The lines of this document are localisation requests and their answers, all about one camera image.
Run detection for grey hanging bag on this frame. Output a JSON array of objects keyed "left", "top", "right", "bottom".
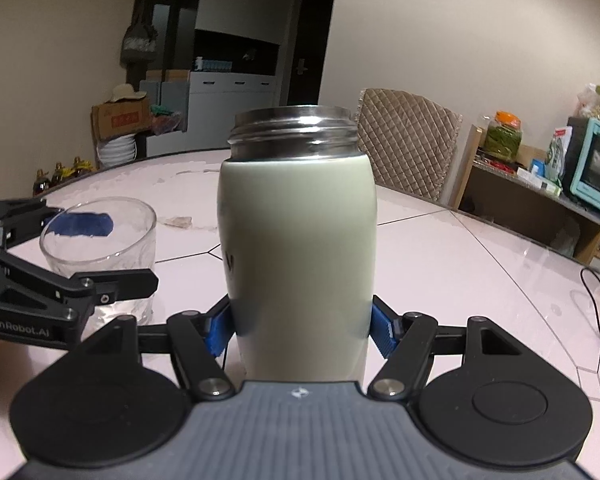
[{"left": 121, "top": 9, "right": 159, "bottom": 64}]

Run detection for straw hat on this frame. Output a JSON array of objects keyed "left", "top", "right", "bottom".
[{"left": 110, "top": 83, "right": 149, "bottom": 104}]

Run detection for white insulated bottle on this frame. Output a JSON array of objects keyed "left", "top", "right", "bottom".
[{"left": 217, "top": 104, "right": 379, "bottom": 387}]

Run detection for stack of white buckets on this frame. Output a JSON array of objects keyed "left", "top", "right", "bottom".
[{"left": 97, "top": 135, "right": 139, "bottom": 169}]

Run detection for cardboard box with red print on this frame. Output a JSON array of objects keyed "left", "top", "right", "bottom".
[{"left": 90, "top": 97, "right": 152, "bottom": 144}]

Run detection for clear glass cup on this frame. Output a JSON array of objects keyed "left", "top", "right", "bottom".
[{"left": 39, "top": 196, "right": 157, "bottom": 327}]

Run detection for wooden shelf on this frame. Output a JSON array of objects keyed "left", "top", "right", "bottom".
[{"left": 454, "top": 124, "right": 600, "bottom": 267}]

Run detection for pile of colourful clothes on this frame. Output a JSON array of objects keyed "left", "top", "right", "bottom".
[{"left": 149, "top": 104, "right": 187, "bottom": 134}]

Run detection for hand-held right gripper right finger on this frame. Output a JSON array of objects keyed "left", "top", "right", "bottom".
[{"left": 366, "top": 294, "right": 518, "bottom": 402}]

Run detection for green and white snack bag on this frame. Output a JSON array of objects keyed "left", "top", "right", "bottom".
[{"left": 544, "top": 126, "right": 574, "bottom": 184}]

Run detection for chair with quilted beige cover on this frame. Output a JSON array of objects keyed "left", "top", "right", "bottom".
[{"left": 353, "top": 88, "right": 464, "bottom": 207}]

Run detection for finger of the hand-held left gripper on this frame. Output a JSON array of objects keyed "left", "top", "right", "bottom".
[
  {"left": 0, "top": 198, "right": 114, "bottom": 250},
  {"left": 0, "top": 248, "right": 160, "bottom": 312}
]

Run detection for green jar with orange lid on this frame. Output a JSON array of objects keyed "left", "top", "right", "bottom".
[{"left": 482, "top": 110, "right": 524, "bottom": 162}]

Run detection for dark door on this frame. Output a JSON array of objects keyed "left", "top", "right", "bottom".
[{"left": 292, "top": 0, "right": 337, "bottom": 109}]

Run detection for small packets on shelf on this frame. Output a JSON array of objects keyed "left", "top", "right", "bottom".
[{"left": 516, "top": 159, "right": 564, "bottom": 197}]

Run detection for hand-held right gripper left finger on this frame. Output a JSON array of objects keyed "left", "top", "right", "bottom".
[{"left": 97, "top": 294, "right": 237, "bottom": 402}]

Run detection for white and black cabinet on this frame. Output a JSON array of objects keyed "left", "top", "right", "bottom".
[{"left": 132, "top": 0, "right": 302, "bottom": 157}]

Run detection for black cable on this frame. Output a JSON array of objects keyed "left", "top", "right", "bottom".
[{"left": 579, "top": 267, "right": 600, "bottom": 322}]

